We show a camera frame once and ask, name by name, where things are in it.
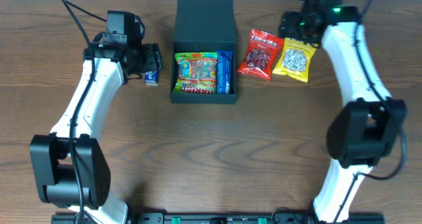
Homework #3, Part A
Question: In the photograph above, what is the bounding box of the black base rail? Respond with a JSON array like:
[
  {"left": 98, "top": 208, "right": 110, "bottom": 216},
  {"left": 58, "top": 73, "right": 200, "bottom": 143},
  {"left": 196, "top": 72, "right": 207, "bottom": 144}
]
[{"left": 51, "top": 212, "right": 385, "bottom": 224}]

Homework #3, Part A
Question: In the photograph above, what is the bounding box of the blue Oreo cookie pack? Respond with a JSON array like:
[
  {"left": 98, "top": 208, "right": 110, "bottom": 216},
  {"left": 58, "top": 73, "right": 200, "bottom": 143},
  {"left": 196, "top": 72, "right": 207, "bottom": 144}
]
[{"left": 216, "top": 50, "right": 233, "bottom": 94}]

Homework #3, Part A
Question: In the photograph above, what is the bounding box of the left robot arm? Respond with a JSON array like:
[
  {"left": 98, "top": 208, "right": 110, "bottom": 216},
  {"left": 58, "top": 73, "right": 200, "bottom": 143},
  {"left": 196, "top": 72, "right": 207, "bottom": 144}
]
[{"left": 30, "top": 42, "right": 162, "bottom": 223}]

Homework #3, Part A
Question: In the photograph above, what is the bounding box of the green Haribo gummy bag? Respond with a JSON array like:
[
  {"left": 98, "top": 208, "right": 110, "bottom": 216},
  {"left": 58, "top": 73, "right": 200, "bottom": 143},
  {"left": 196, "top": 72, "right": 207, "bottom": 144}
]
[{"left": 172, "top": 52, "right": 218, "bottom": 94}]

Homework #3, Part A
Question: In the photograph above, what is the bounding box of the dark green open box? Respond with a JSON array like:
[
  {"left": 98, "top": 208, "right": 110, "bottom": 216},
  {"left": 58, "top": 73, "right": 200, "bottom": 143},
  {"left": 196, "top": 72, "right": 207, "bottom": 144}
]
[{"left": 169, "top": 0, "right": 237, "bottom": 104}]

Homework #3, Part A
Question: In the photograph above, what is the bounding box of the yellow Hacks candy bag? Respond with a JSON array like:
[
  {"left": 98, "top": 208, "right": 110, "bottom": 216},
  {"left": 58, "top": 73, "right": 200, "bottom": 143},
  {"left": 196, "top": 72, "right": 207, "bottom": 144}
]
[{"left": 272, "top": 38, "right": 318, "bottom": 83}]

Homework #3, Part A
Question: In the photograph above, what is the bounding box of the blue Eclipse mint box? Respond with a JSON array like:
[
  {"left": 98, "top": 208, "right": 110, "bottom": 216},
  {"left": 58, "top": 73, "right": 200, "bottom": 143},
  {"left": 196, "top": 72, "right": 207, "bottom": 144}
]
[{"left": 144, "top": 70, "right": 159, "bottom": 86}]

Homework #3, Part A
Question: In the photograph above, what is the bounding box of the red Hacks candy bag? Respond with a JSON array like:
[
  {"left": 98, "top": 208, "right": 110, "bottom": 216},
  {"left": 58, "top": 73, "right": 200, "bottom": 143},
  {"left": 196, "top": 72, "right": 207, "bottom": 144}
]
[{"left": 237, "top": 29, "right": 284, "bottom": 81}]

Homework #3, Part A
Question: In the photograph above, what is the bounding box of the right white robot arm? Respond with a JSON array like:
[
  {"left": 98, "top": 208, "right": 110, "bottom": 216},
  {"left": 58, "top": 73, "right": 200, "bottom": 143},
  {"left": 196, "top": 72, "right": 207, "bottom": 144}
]
[{"left": 279, "top": 6, "right": 407, "bottom": 224}]

